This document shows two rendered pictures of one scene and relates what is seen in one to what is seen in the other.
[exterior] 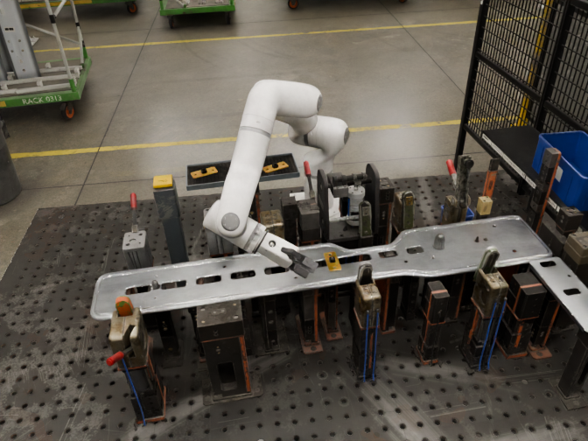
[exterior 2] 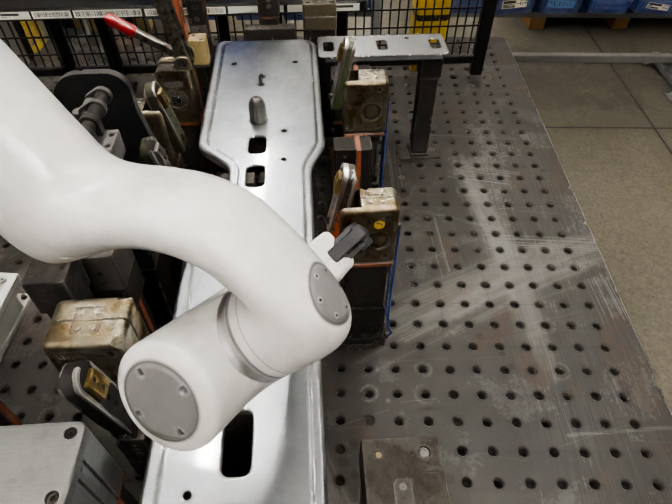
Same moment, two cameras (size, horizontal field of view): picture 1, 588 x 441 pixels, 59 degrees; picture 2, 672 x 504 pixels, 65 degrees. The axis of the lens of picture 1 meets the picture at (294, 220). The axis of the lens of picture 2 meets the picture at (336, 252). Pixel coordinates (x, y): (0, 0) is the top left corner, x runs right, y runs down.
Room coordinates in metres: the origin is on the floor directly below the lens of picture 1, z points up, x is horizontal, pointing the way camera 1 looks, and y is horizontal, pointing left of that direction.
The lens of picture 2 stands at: (1.04, 0.38, 1.55)
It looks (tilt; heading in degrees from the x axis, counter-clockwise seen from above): 47 degrees down; 275
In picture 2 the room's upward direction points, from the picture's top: straight up
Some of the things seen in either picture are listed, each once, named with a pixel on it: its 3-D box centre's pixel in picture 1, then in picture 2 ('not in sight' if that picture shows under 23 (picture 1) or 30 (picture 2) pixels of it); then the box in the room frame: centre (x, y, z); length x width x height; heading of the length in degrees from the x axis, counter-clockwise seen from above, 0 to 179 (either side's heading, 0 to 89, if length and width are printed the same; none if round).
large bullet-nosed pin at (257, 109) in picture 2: (439, 241); (257, 111); (1.25, -0.45, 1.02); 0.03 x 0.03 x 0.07
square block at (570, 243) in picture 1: (570, 283); (320, 69); (1.18, -0.86, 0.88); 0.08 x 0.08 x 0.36; 8
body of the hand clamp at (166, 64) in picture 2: (450, 240); (191, 138); (1.43, -0.55, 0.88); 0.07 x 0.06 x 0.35; 8
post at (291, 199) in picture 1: (290, 247); (103, 357); (1.40, 0.01, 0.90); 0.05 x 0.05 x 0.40; 8
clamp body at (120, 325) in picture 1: (140, 367); not in sight; (0.94, 0.44, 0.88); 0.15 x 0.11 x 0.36; 8
